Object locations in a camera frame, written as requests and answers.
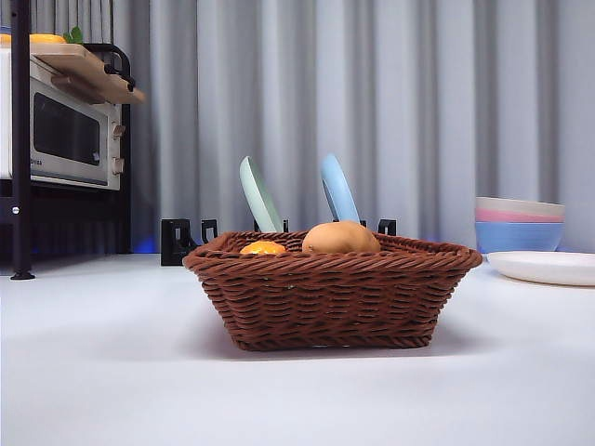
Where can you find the pale blue plate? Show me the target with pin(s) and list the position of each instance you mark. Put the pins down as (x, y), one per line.
(340, 195)

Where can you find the grey curtain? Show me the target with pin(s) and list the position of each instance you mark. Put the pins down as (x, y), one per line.
(418, 93)

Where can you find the brown potato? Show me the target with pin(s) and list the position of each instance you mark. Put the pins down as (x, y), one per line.
(339, 239)

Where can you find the white plate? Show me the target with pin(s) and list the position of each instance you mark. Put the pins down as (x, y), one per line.
(546, 268)

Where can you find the orange corn cob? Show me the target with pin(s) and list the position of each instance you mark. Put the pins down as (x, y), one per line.
(262, 248)

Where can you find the green leaf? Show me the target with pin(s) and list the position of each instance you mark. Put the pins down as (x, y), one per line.
(74, 35)

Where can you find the black plate rack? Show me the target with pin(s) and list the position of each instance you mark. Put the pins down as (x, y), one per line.
(171, 241)

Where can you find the cream toaster oven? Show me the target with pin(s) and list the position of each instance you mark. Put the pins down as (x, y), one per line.
(65, 135)

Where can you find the wooden cutting board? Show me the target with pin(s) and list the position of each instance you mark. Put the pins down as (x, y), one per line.
(93, 74)

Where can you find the brown wicker basket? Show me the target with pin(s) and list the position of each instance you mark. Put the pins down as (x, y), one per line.
(323, 302)

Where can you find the pale green plate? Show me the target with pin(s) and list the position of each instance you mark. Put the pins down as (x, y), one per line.
(260, 204)

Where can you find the yellow fruit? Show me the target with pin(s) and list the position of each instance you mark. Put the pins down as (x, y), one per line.
(46, 38)

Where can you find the pink bowl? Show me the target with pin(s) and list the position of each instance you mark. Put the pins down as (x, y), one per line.
(503, 216)

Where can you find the black metal shelf frame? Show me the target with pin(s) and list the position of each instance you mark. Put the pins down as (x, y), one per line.
(19, 139)

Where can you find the blue bowl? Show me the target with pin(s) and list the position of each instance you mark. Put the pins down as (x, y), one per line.
(520, 237)

